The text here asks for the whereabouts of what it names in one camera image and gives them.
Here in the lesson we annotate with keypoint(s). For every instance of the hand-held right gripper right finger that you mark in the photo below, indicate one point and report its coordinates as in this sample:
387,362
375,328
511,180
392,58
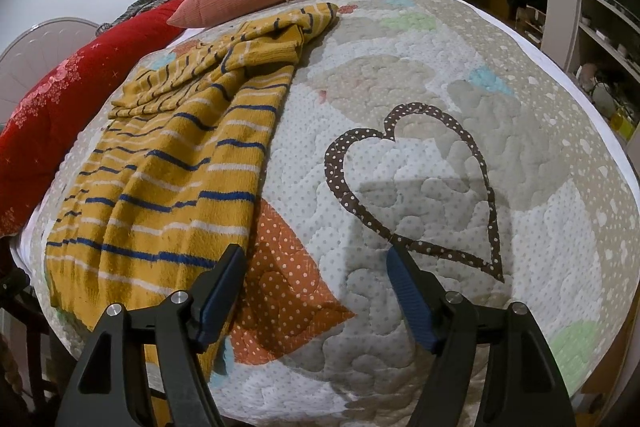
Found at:
412,297

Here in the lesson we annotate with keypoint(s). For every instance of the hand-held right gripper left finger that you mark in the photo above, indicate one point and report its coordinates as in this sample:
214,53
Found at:
220,302

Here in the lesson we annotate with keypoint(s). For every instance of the yellow striped knit garment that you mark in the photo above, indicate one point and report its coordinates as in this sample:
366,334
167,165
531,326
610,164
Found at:
175,187

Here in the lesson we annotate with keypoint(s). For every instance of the heart patterned quilt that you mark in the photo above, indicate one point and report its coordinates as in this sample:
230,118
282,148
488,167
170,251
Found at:
400,147

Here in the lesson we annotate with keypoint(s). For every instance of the dark wooden furniture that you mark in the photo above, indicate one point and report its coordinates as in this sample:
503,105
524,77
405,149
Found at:
20,337

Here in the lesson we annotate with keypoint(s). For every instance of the red floral blanket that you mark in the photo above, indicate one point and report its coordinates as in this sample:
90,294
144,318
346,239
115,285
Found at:
45,107

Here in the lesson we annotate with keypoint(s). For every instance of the grey plaid cloth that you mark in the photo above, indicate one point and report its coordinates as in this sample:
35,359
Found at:
145,2

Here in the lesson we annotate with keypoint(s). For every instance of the white padded headboard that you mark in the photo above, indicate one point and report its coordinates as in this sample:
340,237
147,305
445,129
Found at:
30,52

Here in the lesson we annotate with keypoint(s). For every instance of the white shelf unit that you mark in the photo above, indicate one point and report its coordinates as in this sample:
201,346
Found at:
570,17

